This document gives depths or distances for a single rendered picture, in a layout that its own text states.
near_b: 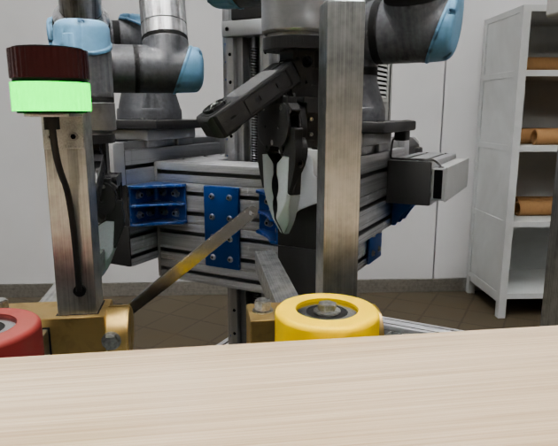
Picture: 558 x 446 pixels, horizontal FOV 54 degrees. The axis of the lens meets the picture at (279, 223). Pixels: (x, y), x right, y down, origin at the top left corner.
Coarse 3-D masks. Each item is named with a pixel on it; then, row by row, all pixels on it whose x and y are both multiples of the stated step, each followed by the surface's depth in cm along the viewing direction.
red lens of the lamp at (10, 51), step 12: (12, 48) 41; (24, 48) 40; (36, 48) 40; (48, 48) 41; (60, 48) 41; (72, 48) 42; (12, 60) 41; (24, 60) 41; (36, 60) 41; (48, 60) 41; (60, 60) 41; (72, 60) 42; (84, 60) 43; (12, 72) 41; (24, 72) 41; (36, 72) 41; (48, 72) 41; (60, 72) 41; (72, 72) 42; (84, 72) 43
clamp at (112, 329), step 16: (16, 304) 53; (32, 304) 53; (48, 304) 53; (112, 304) 55; (128, 304) 54; (48, 320) 50; (64, 320) 50; (80, 320) 50; (96, 320) 50; (112, 320) 51; (128, 320) 52; (64, 336) 50; (80, 336) 50; (96, 336) 51; (112, 336) 50; (128, 336) 52; (64, 352) 51; (80, 352) 51
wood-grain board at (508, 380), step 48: (384, 336) 38; (432, 336) 38; (480, 336) 38; (528, 336) 38; (0, 384) 32; (48, 384) 32; (96, 384) 32; (144, 384) 32; (192, 384) 32; (240, 384) 32; (288, 384) 32; (336, 384) 32; (384, 384) 32; (432, 384) 32; (480, 384) 32; (528, 384) 32; (0, 432) 27; (48, 432) 27; (96, 432) 27; (144, 432) 27; (192, 432) 27; (240, 432) 27; (288, 432) 27; (336, 432) 27; (384, 432) 27; (432, 432) 27; (480, 432) 27; (528, 432) 27
